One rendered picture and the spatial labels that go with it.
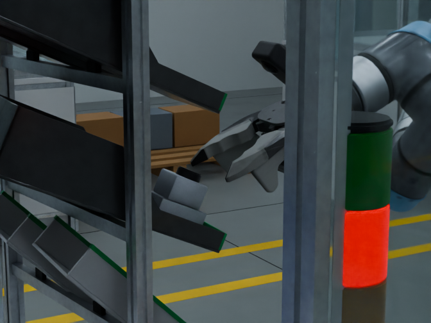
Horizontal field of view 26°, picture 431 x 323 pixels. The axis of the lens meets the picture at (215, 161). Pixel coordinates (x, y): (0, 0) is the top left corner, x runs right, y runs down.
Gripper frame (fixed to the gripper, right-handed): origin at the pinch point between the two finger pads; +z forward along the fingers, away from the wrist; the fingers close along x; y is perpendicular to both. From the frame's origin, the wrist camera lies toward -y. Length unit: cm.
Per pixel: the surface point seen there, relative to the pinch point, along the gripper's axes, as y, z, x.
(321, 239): -15, 14, -51
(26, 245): 0.0, 22.8, 8.1
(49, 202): -2.4, 17.7, 10.0
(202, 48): 257, -353, 841
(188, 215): 3.1, 6.2, -2.3
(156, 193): -0.4, 7.9, 0.0
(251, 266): 191, -102, 288
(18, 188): -2.9, 19.0, 18.5
